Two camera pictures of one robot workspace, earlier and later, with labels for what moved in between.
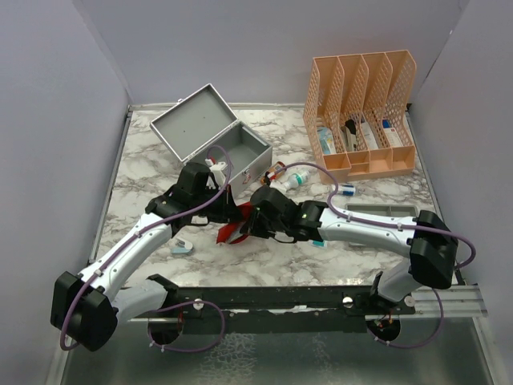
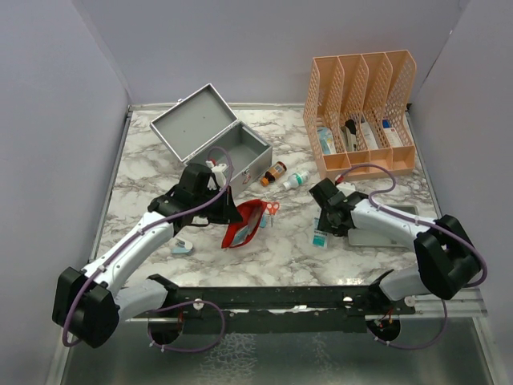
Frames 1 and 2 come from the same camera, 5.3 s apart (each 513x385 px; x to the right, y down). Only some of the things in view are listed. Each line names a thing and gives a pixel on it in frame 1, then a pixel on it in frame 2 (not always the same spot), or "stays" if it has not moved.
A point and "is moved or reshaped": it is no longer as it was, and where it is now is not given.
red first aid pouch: [231, 233] is moved or reshaped
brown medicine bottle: [275, 172] stays
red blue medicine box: [391, 133] stays
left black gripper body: [219, 211] stays
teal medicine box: [327, 140] stays
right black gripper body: [259, 226] -> [327, 223]
